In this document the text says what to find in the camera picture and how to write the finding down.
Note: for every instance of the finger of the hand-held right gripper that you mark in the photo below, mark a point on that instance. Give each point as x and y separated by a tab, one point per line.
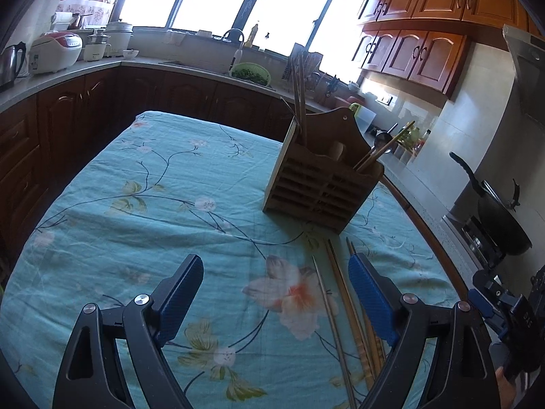
489	315
494	289

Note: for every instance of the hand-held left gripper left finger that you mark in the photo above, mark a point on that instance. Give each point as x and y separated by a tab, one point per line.
181	298

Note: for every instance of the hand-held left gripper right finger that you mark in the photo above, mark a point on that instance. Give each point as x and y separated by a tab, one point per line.
370	298

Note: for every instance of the pile of wooden chopsticks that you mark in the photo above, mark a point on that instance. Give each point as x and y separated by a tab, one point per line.
347	298

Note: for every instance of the wooden slatted utensil holder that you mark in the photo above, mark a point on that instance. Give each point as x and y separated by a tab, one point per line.
315	187

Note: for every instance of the brown bamboo chopstick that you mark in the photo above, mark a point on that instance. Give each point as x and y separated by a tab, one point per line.
295	93
394	140

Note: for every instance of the metal spoon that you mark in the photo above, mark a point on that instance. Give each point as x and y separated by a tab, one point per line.
383	139

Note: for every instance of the person's right hand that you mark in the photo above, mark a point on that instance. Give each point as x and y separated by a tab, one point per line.
506	392

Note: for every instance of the gas stove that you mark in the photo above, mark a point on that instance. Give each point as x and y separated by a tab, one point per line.
477	238

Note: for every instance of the black wok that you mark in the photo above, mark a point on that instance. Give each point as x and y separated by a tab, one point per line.
506	226

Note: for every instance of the teal floral tablecloth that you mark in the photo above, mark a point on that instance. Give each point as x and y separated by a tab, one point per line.
149	200

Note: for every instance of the white seasoning jars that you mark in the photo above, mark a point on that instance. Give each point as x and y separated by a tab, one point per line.
406	154

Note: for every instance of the cooking oil bottle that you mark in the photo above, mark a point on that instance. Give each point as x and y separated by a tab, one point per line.
419	138

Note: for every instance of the dark wooden lower cabinets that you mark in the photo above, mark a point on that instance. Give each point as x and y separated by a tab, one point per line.
85	128

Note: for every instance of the range hood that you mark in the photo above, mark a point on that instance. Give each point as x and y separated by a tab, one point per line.
532	76

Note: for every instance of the green colander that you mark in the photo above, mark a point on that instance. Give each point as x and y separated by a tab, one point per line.
251	72

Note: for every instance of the dish drying rack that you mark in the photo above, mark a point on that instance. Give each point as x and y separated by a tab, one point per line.
314	66

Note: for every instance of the wooden upper cabinets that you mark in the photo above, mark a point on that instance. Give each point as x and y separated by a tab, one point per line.
425	51

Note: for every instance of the small white bowl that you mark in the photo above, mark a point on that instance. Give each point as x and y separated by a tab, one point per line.
130	53

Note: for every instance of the sink faucet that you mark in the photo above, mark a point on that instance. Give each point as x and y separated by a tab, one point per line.
241	40

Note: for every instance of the large white electric cooker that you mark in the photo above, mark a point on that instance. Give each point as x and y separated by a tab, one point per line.
119	36

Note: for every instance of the yellow bottle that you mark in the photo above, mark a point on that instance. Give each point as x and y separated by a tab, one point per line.
253	36

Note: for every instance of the white rice cooker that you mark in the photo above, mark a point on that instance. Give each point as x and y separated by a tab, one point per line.
55	51

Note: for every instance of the steel electric kettle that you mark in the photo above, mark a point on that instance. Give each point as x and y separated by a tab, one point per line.
10	66

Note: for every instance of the wall socket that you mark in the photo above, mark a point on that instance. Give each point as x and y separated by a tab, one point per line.
385	99

